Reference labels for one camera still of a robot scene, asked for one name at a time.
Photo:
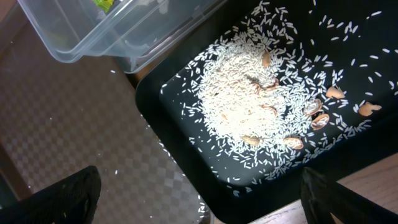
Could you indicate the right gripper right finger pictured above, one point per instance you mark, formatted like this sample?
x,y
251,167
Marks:
x,y
323,199

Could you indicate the green orange snack wrapper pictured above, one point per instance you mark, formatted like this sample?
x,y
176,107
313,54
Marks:
x,y
104,5

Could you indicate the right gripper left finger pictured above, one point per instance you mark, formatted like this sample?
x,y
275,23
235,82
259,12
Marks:
x,y
71,200

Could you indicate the clear plastic waste bin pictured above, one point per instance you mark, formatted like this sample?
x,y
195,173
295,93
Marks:
x,y
134,31

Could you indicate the black waste tray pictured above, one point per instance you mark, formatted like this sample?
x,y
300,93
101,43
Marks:
x,y
202,171

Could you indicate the dark brown serving tray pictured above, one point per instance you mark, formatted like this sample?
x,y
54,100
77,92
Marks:
x,y
58,118

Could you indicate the spilled rice food waste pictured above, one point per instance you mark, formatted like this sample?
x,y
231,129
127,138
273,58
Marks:
x,y
285,84

